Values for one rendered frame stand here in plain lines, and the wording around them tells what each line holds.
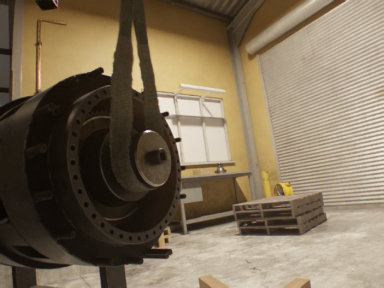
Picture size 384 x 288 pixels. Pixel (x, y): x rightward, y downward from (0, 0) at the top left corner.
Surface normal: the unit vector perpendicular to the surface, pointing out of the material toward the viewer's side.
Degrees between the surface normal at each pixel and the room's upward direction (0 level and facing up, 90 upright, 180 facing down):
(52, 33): 90
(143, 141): 90
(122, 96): 94
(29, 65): 90
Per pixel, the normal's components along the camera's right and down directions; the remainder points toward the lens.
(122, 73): 0.55, -0.18
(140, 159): 0.86, -0.18
